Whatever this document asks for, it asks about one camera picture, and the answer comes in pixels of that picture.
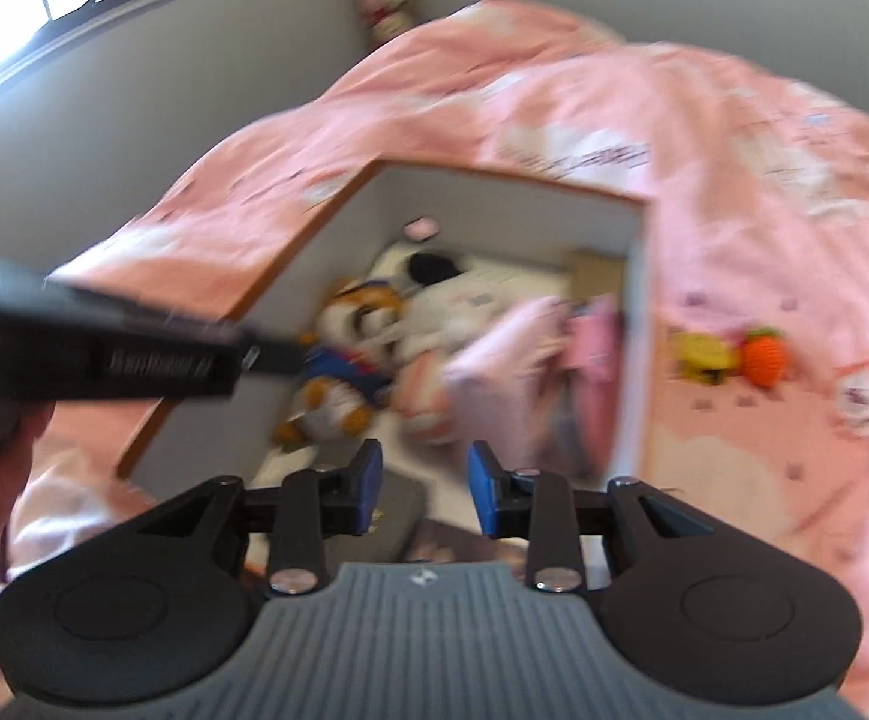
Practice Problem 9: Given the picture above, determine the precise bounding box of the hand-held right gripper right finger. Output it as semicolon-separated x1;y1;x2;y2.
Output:
466;441;709;592

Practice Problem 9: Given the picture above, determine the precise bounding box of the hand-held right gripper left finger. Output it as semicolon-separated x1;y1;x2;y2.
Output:
138;439;386;592

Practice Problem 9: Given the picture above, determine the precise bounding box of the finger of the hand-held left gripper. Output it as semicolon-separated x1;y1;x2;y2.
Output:
237;324;309;377

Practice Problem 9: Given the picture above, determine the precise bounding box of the tiger plush toy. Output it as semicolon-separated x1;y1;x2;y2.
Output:
273;277;409;447

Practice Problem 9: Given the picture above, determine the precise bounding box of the white and black plush toy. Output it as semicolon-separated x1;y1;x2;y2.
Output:
374;244;578;361

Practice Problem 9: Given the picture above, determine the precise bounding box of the wooden storage box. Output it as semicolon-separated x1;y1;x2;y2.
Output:
115;159;656;563

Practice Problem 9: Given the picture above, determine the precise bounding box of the pink folded cloth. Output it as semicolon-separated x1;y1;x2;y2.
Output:
393;292;626;481

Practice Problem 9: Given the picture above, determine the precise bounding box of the yellow toy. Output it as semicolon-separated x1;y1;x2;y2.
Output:
670;331;742;385

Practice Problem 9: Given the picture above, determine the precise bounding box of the orange carrot toy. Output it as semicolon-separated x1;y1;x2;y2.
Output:
738;325;789;392

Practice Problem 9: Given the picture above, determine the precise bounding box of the pink printed blanket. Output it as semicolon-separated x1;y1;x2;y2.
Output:
0;0;869;720

